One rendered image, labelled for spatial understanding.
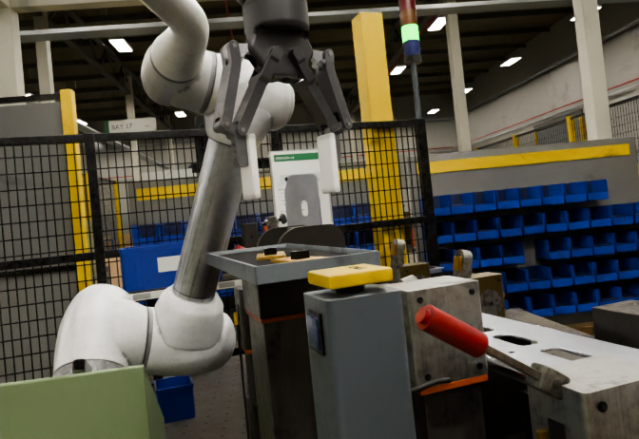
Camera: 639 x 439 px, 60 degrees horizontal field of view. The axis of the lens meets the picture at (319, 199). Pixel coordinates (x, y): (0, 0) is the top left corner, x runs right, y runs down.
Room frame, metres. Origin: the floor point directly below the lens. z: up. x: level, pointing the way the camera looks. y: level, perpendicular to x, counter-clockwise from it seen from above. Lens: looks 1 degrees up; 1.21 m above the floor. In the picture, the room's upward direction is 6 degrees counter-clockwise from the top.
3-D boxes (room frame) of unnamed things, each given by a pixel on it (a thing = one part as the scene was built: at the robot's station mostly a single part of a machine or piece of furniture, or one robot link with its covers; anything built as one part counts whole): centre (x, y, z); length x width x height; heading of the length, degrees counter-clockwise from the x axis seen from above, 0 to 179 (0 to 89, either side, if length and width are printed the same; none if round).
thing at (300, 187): (1.76, 0.05, 1.17); 0.12 x 0.01 x 0.34; 109
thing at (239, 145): (0.59, 0.09, 1.30); 0.03 x 0.01 x 0.05; 123
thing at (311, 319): (0.49, 0.01, 1.11); 0.03 x 0.01 x 0.03; 19
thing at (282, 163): (2.07, 0.07, 1.30); 0.23 x 0.02 x 0.31; 109
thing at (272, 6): (0.63, 0.03, 1.41); 0.08 x 0.07 x 0.09; 123
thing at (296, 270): (0.74, 0.07, 1.16); 0.37 x 0.14 x 0.02; 19
